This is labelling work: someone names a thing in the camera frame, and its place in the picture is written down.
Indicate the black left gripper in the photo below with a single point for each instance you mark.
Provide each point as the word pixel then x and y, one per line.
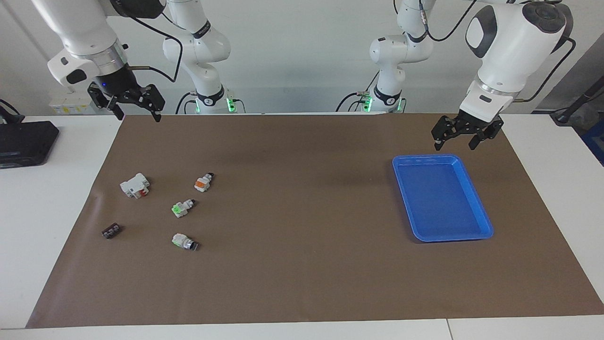
pixel 474 123

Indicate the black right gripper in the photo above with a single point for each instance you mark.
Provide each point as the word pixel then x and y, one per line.
pixel 115 81

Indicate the orange white selector switch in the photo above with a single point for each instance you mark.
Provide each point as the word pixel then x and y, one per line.
pixel 203 183

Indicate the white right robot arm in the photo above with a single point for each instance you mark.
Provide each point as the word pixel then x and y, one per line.
pixel 80 28

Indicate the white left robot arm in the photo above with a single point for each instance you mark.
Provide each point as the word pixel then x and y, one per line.
pixel 514 42

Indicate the white box with yellow labels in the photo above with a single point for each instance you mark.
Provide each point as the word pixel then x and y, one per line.
pixel 71 104

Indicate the blue plastic tray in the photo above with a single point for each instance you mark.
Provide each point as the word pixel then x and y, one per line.
pixel 439 198

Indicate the white circuit breaker with red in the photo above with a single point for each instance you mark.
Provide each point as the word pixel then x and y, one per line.
pixel 133 185

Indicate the flat black electronic box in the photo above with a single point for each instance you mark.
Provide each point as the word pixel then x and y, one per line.
pixel 23 141

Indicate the black stand pole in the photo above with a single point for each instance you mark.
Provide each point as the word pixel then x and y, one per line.
pixel 580 101

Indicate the blue crate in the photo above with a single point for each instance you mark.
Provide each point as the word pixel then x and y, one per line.
pixel 595 141

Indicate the small black terminal block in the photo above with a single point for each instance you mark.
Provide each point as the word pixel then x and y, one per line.
pixel 111 231

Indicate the brown table mat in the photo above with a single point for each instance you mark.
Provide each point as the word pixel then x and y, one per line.
pixel 302 212

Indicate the bright green push-button switch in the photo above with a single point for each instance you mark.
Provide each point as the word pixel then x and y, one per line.
pixel 179 208

